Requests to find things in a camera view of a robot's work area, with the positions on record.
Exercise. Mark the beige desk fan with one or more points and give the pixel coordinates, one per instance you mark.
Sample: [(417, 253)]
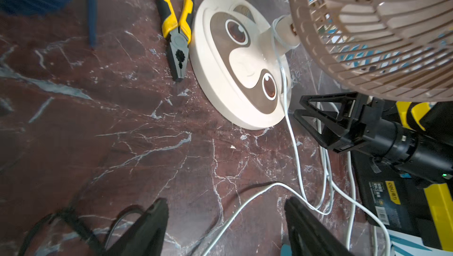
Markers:
[(400, 50)]

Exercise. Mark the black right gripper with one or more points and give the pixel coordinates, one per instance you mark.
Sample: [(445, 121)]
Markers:
[(370, 126)]

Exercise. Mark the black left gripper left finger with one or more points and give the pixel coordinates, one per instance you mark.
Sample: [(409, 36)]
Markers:
[(146, 236)]

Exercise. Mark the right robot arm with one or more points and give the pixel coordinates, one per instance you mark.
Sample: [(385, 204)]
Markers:
[(428, 160)]

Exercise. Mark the yellow black toolbox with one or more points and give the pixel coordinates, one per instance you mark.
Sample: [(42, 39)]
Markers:
[(397, 199)]

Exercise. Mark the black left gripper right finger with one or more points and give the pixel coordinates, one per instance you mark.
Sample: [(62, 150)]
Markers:
[(307, 235)]

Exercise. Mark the yellow black pliers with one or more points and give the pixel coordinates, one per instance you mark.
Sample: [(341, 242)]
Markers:
[(178, 33)]

